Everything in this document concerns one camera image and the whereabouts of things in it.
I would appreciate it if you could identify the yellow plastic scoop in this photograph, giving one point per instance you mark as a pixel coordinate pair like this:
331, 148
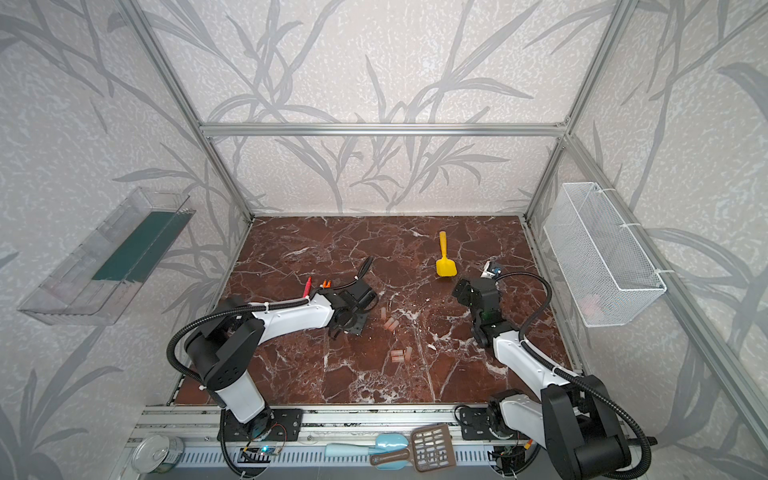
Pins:
445, 267

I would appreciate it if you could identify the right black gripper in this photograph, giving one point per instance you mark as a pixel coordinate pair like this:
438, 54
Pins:
466, 287

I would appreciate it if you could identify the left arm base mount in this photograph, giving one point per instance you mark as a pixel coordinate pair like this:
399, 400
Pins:
280, 424

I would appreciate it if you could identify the light blue brush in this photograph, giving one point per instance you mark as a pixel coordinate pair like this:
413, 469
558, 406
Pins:
384, 443

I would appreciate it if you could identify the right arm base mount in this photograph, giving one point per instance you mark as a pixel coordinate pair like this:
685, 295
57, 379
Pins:
475, 424

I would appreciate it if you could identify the aluminium front rail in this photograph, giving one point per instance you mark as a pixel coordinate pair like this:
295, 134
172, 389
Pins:
335, 423

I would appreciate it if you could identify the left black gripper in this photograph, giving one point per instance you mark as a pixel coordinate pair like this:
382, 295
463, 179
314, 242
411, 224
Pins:
352, 321

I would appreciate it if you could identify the clear plastic wall tray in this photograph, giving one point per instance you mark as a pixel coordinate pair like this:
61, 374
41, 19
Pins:
95, 284

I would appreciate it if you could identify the silver tape roll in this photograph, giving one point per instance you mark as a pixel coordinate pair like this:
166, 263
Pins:
157, 454

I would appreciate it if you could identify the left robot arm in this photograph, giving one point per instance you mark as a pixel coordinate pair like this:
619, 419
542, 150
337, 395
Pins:
216, 349

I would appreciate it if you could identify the white wire basket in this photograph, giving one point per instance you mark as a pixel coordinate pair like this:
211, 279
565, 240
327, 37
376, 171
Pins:
609, 275

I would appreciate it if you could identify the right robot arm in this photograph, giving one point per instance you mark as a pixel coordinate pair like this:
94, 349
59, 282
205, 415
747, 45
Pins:
571, 416

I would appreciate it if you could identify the pink highlighter far left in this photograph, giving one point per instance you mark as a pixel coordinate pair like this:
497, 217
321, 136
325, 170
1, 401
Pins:
308, 288

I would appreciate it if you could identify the brown slotted litter scoop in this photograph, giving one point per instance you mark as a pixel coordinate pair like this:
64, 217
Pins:
430, 448

